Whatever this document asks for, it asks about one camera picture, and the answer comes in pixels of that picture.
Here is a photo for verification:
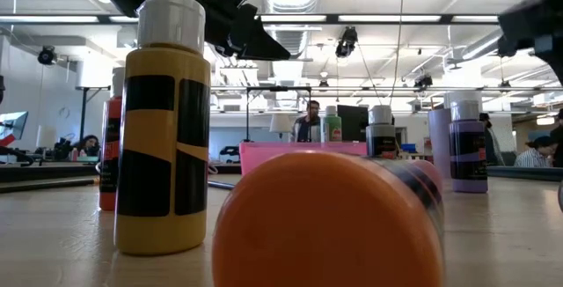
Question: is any tilted monitor screen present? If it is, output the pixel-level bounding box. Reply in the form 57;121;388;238
0;110;30;150

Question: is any green paint bottle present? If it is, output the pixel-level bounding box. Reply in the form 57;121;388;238
320;105;343;144

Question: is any grey paint bottle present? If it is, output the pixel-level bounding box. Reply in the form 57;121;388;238
365;104;397;159

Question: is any black ceiling spotlight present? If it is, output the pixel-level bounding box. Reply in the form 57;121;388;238
334;26;360;59
37;45;57;67
413;73;435;90

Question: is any black camera rig frame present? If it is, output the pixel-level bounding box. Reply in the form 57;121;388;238
244;85;314;144

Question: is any red paint bottle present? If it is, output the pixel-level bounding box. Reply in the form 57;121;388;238
98;66;129;212

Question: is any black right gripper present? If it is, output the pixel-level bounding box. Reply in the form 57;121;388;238
497;0;563;84

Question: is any white shade desk lamp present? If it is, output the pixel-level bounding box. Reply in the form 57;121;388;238
268;113;294;143

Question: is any orange paint bottle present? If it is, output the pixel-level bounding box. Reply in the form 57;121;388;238
210;150;446;287

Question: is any black monitor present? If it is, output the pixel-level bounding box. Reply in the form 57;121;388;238
336;104;369;143

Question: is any purple paint bottle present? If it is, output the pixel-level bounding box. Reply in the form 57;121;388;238
448;99;489;195

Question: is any lavender cup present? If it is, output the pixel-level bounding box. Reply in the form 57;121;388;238
427;107;453;179

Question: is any small white lamp shade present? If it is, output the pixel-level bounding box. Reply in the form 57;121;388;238
35;124;58;150

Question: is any yellow paint bottle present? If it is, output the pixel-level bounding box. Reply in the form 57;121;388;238
113;0;212;257

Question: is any pink paint bottle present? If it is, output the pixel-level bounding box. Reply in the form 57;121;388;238
406;158;444;200

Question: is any person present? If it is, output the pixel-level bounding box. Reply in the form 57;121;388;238
291;99;325;144
552;108;563;169
513;135;560;169
71;134;102;159
478;111;503;167

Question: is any pink plastic bin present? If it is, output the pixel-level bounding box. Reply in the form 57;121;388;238
239;141;369;177

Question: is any black overhead rig beam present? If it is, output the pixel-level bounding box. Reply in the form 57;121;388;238
0;12;501;26

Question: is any black floor stand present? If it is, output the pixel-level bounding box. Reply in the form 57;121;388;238
75;85;111;151

